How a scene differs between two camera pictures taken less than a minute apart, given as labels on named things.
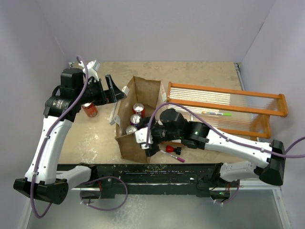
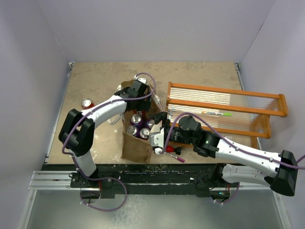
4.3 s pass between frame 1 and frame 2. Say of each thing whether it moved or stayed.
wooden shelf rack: stayed
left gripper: moved
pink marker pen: stayed
